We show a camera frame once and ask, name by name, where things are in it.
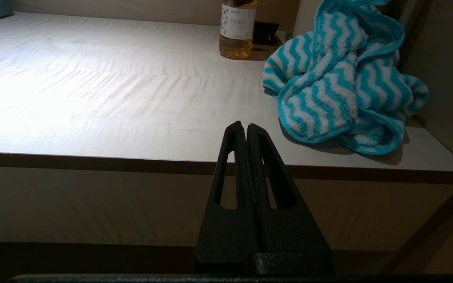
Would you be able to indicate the wooden cabinet front panel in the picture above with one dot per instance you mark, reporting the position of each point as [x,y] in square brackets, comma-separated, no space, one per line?
[92,204]

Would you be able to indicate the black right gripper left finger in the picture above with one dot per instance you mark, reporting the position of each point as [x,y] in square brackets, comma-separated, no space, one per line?
[226,232]

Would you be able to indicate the wooden upstand board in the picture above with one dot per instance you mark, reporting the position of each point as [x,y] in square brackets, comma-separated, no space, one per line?
[442,78]
[132,10]

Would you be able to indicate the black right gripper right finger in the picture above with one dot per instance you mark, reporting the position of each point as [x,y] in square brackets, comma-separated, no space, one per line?
[289,236]

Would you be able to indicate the blue white striped cloth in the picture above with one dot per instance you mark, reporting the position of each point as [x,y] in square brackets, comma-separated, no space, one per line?
[328,86]

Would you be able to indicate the clear bottle amber drink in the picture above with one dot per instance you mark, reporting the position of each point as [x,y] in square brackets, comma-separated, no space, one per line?
[237,31]

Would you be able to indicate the small black box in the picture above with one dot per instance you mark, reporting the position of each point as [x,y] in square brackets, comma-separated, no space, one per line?
[265,33]

